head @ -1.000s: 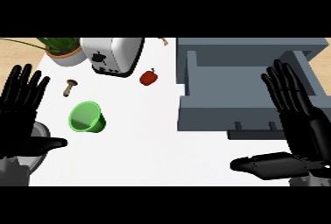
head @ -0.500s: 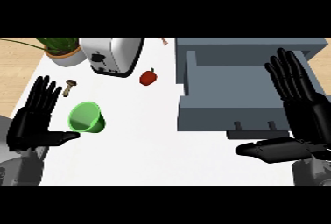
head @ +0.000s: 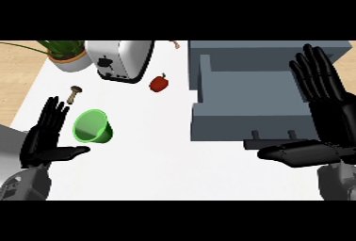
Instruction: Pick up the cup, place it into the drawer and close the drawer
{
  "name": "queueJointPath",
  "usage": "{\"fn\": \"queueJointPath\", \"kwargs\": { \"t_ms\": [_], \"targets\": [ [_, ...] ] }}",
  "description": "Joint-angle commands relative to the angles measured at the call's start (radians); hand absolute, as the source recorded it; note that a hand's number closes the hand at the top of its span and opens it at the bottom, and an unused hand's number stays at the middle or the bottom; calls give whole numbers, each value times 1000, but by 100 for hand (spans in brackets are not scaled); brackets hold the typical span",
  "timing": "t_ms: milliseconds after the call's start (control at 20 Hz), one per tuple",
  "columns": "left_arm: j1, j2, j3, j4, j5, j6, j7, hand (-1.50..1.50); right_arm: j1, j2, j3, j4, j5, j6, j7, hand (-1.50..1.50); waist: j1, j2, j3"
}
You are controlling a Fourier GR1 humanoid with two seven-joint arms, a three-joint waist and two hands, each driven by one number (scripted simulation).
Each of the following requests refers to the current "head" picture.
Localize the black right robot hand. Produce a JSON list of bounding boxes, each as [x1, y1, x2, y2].
[[256, 43, 356, 169]]

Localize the dark drawer handle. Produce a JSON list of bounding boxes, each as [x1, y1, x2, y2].
[[244, 129, 314, 151]]

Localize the grey cabinet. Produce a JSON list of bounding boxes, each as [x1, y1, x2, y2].
[[188, 40, 353, 91]]

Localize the white toaster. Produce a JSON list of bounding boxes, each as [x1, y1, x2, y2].
[[83, 40, 156, 85]]

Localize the green cup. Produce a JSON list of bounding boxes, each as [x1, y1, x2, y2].
[[73, 108, 114, 144]]

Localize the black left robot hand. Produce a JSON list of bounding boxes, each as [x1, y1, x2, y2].
[[18, 96, 92, 169]]

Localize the red bell pepper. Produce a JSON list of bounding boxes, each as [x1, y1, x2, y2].
[[148, 72, 170, 93]]

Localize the grey open drawer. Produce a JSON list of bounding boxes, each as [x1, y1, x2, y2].
[[189, 54, 325, 142]]

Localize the potted green plant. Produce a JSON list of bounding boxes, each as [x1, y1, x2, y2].
[[0, 40, 95, 73]]

